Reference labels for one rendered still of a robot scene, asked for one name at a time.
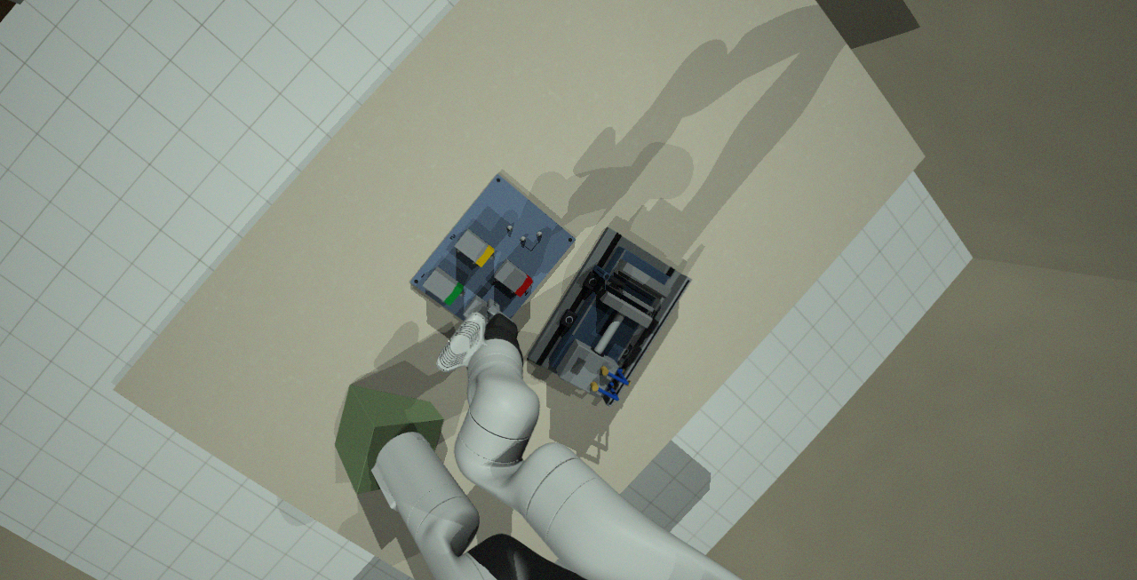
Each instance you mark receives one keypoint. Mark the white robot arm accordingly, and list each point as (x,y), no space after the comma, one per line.
(590,528)

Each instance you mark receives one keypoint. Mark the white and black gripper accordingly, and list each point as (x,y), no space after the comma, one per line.
(474,340)

